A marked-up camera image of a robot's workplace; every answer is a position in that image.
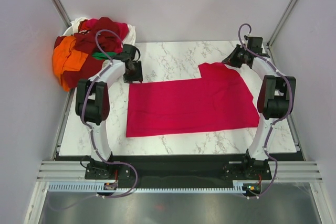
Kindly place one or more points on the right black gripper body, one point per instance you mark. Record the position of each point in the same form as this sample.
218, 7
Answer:
241, 55

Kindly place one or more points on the right aluminium frame post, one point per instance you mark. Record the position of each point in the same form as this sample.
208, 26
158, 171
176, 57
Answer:
286, 14

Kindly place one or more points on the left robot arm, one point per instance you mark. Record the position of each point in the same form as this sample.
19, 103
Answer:
92, 98

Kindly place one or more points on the orange t shirt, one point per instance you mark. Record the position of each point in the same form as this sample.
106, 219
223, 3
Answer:
66, 58

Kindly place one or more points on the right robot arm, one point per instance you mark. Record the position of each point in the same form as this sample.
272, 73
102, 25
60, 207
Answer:
276, 96

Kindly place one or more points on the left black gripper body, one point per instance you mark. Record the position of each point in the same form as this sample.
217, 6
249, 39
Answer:
133, 68

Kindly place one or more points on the green t shirt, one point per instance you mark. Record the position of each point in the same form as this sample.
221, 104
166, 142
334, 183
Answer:
102, 56

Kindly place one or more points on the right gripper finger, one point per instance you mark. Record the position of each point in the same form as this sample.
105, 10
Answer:
233, 62
236, 52

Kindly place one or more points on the magenta t shirt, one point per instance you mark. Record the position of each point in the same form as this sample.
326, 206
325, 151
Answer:
218, 100

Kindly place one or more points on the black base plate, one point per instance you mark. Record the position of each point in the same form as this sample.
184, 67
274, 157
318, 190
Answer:
179, 171

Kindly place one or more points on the dark red t shirt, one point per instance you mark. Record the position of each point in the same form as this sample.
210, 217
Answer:
89, 69

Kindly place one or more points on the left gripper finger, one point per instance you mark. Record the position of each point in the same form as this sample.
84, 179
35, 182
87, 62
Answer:
131, 79
138, 67

